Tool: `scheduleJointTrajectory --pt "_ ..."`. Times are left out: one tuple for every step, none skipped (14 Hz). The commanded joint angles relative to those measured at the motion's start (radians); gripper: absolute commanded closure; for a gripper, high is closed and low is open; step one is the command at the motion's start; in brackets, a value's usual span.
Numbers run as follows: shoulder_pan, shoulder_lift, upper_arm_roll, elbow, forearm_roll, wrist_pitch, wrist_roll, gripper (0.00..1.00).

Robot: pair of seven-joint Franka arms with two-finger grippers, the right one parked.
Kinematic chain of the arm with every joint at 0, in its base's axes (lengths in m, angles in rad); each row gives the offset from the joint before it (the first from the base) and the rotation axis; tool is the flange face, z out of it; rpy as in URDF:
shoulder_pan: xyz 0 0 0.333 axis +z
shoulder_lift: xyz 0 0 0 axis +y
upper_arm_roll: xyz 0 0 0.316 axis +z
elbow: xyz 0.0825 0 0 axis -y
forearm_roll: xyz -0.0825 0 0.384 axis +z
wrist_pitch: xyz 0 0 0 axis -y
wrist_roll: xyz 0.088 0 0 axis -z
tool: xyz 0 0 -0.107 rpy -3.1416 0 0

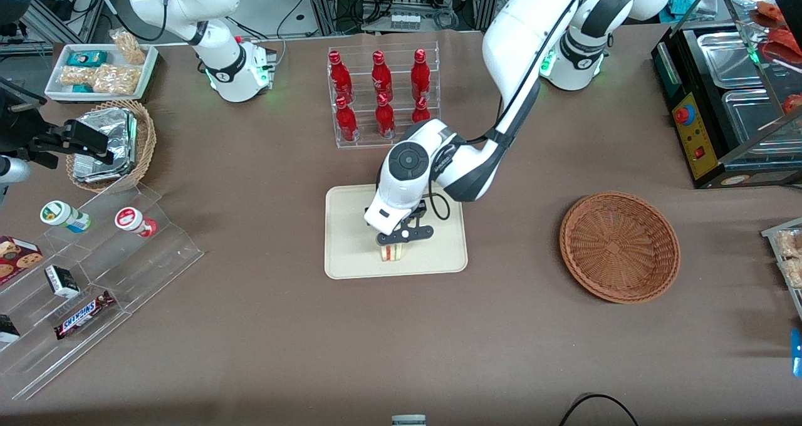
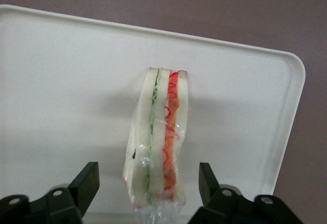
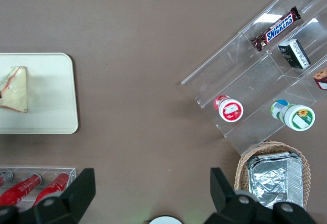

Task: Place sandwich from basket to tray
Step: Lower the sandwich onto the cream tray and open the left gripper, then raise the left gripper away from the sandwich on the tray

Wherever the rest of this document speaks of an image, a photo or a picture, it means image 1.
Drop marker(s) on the foil wrapped pack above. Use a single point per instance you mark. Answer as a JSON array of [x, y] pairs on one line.
[[100, 170], [116, 128]]

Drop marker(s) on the metal tray with snacks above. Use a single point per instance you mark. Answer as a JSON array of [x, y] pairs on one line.
[[777, 232]]

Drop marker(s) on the cream rectangular tray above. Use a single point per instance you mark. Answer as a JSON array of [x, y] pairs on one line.
[[351, 238]]

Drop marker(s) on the steel warmer pan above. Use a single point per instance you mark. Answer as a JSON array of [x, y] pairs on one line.
[[749, 119], [723, 56]]

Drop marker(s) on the small teal snack box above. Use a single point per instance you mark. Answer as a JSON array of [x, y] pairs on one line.
[[83, 88]]

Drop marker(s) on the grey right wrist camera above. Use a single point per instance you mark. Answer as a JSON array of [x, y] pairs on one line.
[[12, 170]]

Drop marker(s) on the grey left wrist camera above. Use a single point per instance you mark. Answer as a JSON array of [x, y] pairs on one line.
[[410, 233]]

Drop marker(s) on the clear acrylic stepped display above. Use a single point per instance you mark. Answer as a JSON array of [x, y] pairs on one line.
[[163, 250]]

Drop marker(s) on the white snack tray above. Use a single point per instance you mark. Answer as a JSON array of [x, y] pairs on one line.
[[149, 69]]

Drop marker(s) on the grey device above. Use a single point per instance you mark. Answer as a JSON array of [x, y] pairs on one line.
[[408, 420]]

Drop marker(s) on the triangle sandwich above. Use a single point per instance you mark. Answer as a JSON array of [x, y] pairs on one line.
[[393, 254]]

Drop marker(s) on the blue object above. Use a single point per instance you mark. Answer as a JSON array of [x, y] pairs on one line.
[[796, 351]]

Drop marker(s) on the red cola bottle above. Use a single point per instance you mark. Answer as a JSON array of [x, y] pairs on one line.
[[381, 75], [420, 75], [385, 119], [340, 78], [421, 109], [346, 122]]

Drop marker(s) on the light wicker basket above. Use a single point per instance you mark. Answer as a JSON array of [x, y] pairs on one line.
[[145, 144]]

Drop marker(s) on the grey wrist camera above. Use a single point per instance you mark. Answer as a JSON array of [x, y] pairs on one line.
[[12, 170], [410, 233]]

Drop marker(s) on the clear acrylic bottle rack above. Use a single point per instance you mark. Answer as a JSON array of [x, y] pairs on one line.
[[363, 144]]

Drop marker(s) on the Snickers chocolate bar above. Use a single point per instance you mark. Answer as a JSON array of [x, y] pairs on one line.
[[84, 314]]

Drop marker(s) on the small black white box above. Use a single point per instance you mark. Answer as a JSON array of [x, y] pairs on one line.
[[61, 282]]

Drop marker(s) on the black food warmer appliance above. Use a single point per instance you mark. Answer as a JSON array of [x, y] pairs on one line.
[[695, 144]]

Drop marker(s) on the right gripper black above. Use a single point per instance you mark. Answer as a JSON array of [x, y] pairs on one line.
[[20, 129]]

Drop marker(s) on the peanut crisp bag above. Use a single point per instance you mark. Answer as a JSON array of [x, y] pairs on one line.
[[76, 76], [116, 80]]

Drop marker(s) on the clear bag of puffed snacks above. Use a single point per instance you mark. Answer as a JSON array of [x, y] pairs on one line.
[[130, 47]]

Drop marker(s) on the brown round wicker basket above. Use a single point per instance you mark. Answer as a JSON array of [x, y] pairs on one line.
[[617, 247]]

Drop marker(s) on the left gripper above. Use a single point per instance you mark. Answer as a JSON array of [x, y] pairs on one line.
[[421, 208]]

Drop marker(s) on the red lid yogurt cup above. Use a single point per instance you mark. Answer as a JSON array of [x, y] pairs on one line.
[[133, 220]]

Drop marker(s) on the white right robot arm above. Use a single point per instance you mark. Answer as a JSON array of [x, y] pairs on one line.
[[220, 62]]

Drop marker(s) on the green lid yogurt cup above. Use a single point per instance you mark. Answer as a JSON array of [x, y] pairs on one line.
[[59, 215]]

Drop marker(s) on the white power strip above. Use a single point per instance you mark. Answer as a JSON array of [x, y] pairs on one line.
[[405, 20]]

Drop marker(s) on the clear pastry bag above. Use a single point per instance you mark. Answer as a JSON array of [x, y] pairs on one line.
[[792, 257]]

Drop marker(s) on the red cookie box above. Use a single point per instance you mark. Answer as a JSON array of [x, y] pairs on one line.
[[15, 257]]

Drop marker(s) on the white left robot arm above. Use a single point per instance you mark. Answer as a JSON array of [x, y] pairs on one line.
[[520, 31]]

